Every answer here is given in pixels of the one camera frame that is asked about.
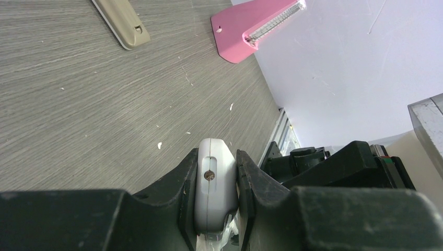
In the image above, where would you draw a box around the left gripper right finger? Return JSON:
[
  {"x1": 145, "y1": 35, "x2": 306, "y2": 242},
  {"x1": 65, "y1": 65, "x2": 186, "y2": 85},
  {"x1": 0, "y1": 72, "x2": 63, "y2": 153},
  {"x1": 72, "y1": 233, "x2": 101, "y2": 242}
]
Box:
[{"x1": 236, "y1": 150, "x2": 442, "y2": 250}]

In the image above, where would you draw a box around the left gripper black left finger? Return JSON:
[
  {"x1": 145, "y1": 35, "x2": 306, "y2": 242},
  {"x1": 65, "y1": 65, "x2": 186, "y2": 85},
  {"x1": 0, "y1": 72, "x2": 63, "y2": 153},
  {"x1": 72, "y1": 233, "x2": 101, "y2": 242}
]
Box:
[{"x1": 1, "y1": 149, "x2": 198, "y2": 250}]

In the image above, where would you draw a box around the white remote face down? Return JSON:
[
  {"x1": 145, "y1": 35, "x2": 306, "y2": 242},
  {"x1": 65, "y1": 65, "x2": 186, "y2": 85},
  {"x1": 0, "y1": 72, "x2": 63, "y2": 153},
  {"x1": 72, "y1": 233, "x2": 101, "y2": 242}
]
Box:
[{"x1": 194, "y1": 138, "x2": 239, "y2": 250}]

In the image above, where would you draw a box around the white remote with buttons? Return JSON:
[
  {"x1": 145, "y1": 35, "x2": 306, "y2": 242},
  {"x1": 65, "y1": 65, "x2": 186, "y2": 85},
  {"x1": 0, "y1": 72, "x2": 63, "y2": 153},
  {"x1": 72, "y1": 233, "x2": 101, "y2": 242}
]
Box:
[{"x1": 92, "y1": 0, "x2": 151, "y2": 50}]

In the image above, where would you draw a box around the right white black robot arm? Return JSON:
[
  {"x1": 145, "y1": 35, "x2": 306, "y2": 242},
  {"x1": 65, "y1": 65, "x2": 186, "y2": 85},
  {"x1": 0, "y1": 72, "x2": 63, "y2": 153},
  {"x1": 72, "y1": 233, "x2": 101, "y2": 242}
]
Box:
[{"x1": 260, "y1": 141, "x2": 415, "y2": 190}]

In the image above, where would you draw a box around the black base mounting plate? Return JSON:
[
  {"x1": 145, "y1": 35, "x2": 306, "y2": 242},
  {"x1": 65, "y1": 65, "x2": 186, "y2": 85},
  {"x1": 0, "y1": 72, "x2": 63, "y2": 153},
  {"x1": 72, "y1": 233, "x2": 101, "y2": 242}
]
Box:
[{"x1": 258, "y1": 141, "x2": 282, "y2": 170}]

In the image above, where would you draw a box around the pink box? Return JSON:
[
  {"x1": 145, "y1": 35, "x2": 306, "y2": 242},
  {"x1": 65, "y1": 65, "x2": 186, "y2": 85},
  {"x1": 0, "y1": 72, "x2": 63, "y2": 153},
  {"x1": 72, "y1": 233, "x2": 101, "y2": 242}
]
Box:
[{"x1": 211, "y1": 0, "x2": 306, "y2": 64}]

